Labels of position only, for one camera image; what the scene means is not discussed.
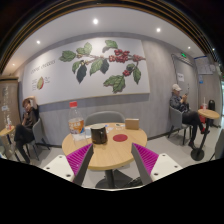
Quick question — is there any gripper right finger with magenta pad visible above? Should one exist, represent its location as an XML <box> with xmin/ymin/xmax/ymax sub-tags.
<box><xmin>131</xmin><ymin>143</ymin><xmax>182</xmax><ymax>185</ymax></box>

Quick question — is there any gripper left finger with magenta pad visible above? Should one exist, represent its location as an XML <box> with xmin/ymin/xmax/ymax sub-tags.
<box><xmin>44</xmin><ymin>144</ymin><xmax>93</xmax><ymax>186</ymax></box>

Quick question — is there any round wooden table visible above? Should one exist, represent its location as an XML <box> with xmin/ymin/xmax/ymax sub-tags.
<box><xmin>61</xmin><ymin>122</ymin><xmax>148</xmax><ymax>190</ymax></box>

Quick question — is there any red round coaster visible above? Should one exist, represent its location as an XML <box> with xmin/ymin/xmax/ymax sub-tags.
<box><xmin>113</xmin><ymin>134</ymin><xmax>128</xmax><ymax>142</ymax></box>

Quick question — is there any clear plastic bottle red cap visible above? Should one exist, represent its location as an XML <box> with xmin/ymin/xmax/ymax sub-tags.
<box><xmin>68</xmin><ymin>101</ymin><xmax>85</xmax><ymax>142</ymax></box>

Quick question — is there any small round table right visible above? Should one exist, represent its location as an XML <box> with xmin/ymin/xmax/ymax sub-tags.
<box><xmin>190</xmin><ymin>108</ymin><xmax>221</xmax><ymax>162</ymax></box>

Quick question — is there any small round table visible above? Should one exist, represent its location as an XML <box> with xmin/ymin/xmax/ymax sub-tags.
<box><xmin>190</xmin><ymin>108</ymin><xmax>221</xmax><ymax>162</ymax></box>
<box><xmin>0</xmin><ymin>125</ymin><xmax>17</xmax><ymax>159</ymax></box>

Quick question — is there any brown cardboard box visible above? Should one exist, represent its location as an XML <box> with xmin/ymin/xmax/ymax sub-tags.
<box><xmin>125</xmin><ymin>118</ymin><xmax>139</xmax><ymax>130</ymax></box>

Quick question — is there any grey chair at left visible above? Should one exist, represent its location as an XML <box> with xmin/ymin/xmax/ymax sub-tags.
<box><xmin>26</xmin><ymin>119</ymin><xmax>49</xmax><ymax>158</ymax></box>

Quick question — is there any grey chair at right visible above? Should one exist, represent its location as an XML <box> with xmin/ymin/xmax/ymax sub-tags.
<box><xmin>168</xmin><ymin>107</ymin><xmax>192</xmax><ymax>136</ymax></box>

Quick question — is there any grey chair behind table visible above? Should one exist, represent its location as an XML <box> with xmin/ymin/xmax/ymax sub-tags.
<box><xmin>85</xmin><ymin>111</ymin><xmax>125</xmax><ymax>126</ymax></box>

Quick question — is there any seated person in black left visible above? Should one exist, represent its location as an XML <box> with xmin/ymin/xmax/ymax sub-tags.
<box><xmin>14</xmin><ymin>96</ymin><xmax>39</xmax><ymax>164</ymax></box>

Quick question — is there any seated person with white cap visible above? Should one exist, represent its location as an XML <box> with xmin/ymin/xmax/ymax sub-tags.
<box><xmin>170</xmin><ymin>84</ymin><xmax>205</xmax><ymax>150</ymax></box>

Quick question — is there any small round table left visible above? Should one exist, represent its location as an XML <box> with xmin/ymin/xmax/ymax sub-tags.
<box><xmin>0</xmin><ymin>125</ymin><xmax>17</xmax><ymax>159</ymax></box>

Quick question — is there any red cup with straw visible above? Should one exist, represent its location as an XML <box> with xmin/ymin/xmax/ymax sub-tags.
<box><xmin>202</xmin><ymin>97</ymin><xmax>207</xmax><ymax>110</ymax></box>

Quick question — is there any black bin in corner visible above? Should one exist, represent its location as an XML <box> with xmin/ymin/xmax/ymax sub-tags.
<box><xmin>208</xmin><ymin>100</ymin><xmax>215</xmax><ymax>127</ymax></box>

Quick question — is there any coffee cherries wall poster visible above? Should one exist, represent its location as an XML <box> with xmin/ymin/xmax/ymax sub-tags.
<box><xmin>22</xmin><ymin>37</ymin><xmax>150</xmax><ymax>105</ymax></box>

